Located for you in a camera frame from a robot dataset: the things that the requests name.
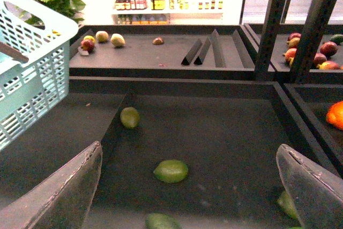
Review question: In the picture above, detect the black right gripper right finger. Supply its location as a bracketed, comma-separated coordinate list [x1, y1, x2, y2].
[276, 144, 342, 228]

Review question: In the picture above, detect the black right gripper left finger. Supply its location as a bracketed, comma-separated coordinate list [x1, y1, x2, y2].
[1, 141, 102, 228]

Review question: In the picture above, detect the light blue plastic basket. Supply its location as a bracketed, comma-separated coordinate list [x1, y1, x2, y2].
[1, 0, 78, 149]

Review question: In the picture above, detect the black avocado tray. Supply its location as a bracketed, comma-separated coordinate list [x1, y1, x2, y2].
[1, 77, 337, 228]

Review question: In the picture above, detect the orange fruit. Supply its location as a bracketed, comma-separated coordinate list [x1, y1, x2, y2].
[326, 101, 343, 130]

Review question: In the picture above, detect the black rear fruit tray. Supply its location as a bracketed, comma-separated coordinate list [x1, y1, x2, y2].
[70, 25, 258, 81]

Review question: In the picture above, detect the brown basket handle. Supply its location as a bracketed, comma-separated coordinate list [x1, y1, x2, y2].
[0, 42, 29, 63]

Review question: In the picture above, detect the black shelf post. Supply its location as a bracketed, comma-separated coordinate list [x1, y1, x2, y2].
[255, 0, 342, 84]

